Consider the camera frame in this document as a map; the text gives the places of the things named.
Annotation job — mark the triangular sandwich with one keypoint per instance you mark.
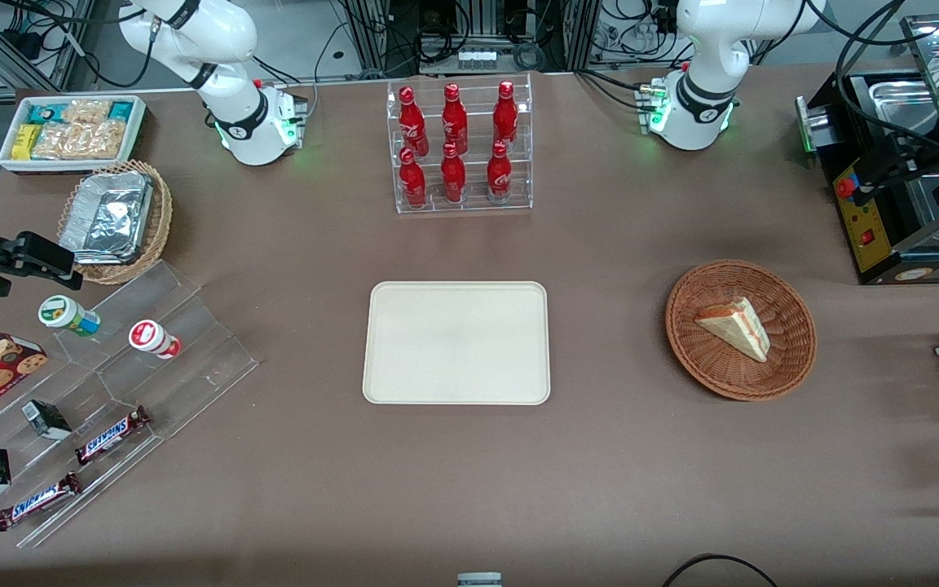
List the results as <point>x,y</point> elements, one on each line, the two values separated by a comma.
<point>736,328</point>

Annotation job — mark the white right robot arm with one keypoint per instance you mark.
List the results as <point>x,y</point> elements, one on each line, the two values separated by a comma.
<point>241,122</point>

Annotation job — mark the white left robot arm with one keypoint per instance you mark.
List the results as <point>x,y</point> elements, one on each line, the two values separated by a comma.
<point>702,73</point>

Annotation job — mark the aluminium foil tray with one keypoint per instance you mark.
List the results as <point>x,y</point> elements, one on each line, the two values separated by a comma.
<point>107,218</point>

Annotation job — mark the light oval wicker basket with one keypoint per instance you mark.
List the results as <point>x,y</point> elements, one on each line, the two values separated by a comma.
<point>161,212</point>

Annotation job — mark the brown round wicker basket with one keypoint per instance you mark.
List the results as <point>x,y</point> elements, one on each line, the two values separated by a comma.
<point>787,359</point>

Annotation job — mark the cream plastic tray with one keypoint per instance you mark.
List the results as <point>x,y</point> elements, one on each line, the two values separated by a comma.
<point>453,346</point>

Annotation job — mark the black food warmer cabinet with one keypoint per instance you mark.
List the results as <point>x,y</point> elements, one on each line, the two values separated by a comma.
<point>865,220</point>

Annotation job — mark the yellow snack pack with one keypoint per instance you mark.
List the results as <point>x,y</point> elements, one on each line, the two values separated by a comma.
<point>25,143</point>

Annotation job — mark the red lid yogurt cup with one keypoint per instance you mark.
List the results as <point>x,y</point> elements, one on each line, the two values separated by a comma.
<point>154,338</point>

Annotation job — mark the large clear cracker bag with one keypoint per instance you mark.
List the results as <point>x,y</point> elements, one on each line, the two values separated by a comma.
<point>82,140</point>

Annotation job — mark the teal snack pack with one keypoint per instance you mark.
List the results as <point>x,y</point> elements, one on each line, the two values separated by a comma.
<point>46,113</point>
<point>121,111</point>

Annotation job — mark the Snickers chocolate bar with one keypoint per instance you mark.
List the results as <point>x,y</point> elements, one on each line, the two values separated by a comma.
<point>111,434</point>
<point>37,501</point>

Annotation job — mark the small clear cracker bag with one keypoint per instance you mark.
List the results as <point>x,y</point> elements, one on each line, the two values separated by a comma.
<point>86,112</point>

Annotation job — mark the white rectangular snack bin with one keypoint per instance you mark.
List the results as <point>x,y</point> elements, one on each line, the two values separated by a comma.
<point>137,130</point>

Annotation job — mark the clear acrylic stepped display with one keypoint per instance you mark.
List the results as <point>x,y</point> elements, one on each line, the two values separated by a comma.
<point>192,359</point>

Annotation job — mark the red cola bottle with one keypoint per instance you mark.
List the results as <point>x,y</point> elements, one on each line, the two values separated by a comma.
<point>505,118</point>
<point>500,175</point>
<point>412,126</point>
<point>453,179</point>
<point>412,183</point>
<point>454,122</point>

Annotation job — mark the clear acrylic bottle rack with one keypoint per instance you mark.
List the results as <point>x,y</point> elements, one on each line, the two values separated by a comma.
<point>473,196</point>

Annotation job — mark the white power strip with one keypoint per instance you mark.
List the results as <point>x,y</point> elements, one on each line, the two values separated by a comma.
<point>478,58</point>

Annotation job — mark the small grey device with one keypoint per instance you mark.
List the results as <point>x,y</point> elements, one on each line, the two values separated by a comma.
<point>479,580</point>

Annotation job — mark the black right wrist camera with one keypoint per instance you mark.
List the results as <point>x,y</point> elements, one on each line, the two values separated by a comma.
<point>46,257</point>

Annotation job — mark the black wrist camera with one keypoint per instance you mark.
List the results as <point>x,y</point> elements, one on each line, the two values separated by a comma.
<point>46,257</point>
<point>885,171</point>

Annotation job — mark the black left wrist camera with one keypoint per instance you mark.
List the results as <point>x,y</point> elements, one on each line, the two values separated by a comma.
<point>885,171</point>

